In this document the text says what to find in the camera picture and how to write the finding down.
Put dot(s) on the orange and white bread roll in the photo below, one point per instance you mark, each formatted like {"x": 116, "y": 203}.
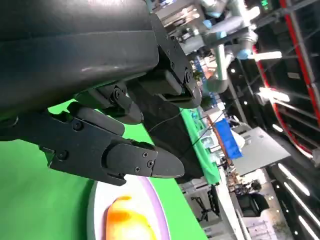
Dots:
{"x": 125, "y": 222}

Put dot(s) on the neighbouring table green cloth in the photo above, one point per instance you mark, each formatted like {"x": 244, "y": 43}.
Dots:
{"x": 200, "y": 155}

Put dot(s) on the lilac plate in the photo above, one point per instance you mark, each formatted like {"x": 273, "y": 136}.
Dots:
{"x": 100, "y": 200}

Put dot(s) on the blue fabric bag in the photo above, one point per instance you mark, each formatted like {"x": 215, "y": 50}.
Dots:
{"x": 228, "y": 140}

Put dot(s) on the black drape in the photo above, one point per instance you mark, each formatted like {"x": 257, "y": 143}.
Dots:
{"x": 170, "y": 135}

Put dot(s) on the grey table panel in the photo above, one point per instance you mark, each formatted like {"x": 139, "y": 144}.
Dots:
{"x": 260, "y": 152}

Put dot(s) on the black monitor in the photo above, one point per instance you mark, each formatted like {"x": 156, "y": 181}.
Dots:
{"x": 252, "y": 205}

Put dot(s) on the red curved frame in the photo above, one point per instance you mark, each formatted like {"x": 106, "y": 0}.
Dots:
{"x": 297, "y": 42}

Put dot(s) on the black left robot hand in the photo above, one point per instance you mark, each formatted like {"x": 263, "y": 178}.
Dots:
{"x": 75, "y": 50}

